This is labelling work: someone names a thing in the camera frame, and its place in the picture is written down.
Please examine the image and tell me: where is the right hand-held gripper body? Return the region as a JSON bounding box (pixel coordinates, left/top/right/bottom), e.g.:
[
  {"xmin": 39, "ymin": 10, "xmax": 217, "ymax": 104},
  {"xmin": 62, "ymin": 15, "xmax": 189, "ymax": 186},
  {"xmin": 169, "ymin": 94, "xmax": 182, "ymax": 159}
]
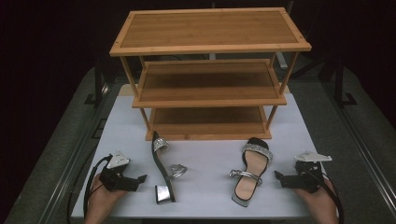
[{"xmin": 293, "ymin": 151, "xmax": 332, "ymax": 194}]

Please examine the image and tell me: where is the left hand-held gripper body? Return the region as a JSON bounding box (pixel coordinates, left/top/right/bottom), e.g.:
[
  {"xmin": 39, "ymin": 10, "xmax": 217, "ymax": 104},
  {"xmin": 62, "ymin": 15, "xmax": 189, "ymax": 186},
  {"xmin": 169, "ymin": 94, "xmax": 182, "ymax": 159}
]
[{"xmin": 98, "ymin": 150, "xmax": 133, "ymax": 192}]

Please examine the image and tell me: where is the black sandal with silver straps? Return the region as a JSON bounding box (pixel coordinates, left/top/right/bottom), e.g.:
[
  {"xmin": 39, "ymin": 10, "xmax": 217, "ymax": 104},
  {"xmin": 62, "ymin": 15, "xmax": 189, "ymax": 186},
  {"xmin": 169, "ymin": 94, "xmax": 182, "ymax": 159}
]
[
  {"xmin": 150, "ymin": 131, "xmax": 189, "ymax": 205},
  {"xmin": 229, "ymin": 137, "xmax": 274, "ymax": 208}
]

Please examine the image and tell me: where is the three-tier wooden shoe rack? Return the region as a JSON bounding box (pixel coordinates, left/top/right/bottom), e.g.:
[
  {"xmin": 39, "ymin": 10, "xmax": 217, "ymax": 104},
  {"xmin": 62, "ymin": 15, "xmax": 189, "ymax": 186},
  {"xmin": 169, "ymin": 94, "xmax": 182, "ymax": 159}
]
[{"xmin": 109, "ymin": 7, "xmax": 312, "ymax": 142}]

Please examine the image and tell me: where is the person's left hand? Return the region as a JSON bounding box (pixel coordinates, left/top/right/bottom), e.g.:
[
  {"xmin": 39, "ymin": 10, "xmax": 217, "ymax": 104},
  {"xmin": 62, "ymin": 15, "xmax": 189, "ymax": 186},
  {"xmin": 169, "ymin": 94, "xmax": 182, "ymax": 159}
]
[{"xmin": 83, "ymin": 173, "xmax": 129, "ymax": 220}]

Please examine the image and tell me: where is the person's right hand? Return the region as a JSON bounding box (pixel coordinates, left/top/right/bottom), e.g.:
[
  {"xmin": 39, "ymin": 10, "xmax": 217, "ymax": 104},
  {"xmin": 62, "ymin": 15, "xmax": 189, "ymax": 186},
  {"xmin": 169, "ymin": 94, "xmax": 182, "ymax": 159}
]
[{"xmin": 294, "ymin": 182, "xmax": 339, "ymax": 220}]

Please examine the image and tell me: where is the black metal stand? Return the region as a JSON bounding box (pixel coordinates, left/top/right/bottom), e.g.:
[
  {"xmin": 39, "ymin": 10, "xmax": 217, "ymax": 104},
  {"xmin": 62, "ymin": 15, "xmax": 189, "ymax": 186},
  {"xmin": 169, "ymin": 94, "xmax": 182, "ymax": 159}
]
[
  {"xmin": 333, "ymin": 57, "xmax": 359, "ymax": 108},
  {"xmin": 83, "ymin": 57, "xmax": 110, "ymax": 107}
]

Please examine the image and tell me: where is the white bar behind rack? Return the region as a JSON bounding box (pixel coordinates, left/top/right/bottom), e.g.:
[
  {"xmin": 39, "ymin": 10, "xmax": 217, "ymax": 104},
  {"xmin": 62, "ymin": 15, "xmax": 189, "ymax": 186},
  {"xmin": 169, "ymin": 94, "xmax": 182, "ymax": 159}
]
[{"xmin": 275, "ymin": 51, "xmax": 290, "ymax": 70}]

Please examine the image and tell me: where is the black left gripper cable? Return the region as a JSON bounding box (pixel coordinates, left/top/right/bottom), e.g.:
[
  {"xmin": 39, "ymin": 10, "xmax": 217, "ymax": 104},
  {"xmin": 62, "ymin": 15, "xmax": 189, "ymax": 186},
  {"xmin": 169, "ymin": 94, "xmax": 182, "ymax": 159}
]
[{"xmin": 82, "ymin": 154, "xmax": 112, "ymax": 219}]

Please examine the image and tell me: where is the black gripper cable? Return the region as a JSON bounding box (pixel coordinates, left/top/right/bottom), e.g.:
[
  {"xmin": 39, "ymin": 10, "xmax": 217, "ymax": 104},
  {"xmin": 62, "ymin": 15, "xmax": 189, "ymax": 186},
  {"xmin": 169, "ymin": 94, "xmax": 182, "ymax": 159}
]
[
  {"xmin": 82, "ymin": 154, "xmax": 112, "ymax": 219},
  {"xmin": 306, "ymin": 161, "xmax": 346, "ymax": 224}
]

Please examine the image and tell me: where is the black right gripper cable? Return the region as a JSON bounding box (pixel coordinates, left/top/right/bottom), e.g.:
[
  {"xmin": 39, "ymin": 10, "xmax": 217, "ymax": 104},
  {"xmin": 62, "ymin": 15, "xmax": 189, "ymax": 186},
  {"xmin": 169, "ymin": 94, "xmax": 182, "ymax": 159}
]
[{"xmin": 306, "ymin": 161, "xmax": 346, "ymax": 224}]

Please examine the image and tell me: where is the metal floor rail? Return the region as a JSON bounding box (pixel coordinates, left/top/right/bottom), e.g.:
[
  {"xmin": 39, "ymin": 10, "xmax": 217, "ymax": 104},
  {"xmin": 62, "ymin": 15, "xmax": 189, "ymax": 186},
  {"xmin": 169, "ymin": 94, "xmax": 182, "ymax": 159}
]
[
  {"xmin": 321, "ymin": 81, "xmax": 396, "ymax": 216},
  {"xmin": 36, "ymin": 82, "xmax": 120, "ymax": 224}
]

